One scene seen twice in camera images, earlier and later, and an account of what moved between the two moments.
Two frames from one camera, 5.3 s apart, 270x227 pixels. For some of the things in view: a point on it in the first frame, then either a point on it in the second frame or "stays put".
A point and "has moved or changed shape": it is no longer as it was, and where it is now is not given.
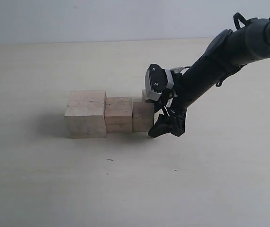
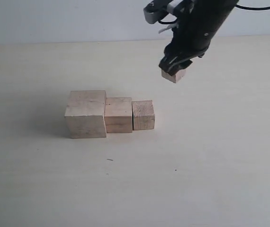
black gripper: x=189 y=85 to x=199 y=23
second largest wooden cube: x=118 y=115 stays put
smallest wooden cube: x=144 y=95 has moved or changed shape
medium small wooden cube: x=143 y=116 stays put
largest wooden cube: x=85 y=114 stays put
